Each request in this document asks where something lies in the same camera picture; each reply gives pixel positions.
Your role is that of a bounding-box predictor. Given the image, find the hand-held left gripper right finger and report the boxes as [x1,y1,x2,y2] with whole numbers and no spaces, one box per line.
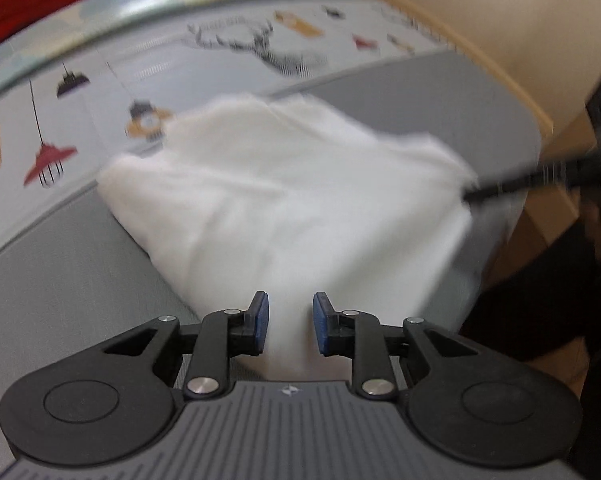
[313,291,476,401]

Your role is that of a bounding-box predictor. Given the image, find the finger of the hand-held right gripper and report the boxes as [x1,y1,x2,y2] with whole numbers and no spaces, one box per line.
[463,157,589,206]

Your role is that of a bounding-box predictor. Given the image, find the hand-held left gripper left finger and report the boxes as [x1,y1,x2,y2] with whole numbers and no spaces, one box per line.
[103,290,271,401]

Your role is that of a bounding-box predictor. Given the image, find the white t-shirt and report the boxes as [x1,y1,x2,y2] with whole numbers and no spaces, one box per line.
[96,92,529,381]

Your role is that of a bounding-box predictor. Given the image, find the person's dark clothing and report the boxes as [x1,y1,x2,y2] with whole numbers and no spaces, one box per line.
[461,220,601,480]

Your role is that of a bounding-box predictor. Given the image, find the light blue patterned blanket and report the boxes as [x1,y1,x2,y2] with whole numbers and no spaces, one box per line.
[0,0,369,106]

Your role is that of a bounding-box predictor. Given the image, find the wooden bed side rail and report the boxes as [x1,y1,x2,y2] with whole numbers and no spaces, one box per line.
[325,0,556,161]

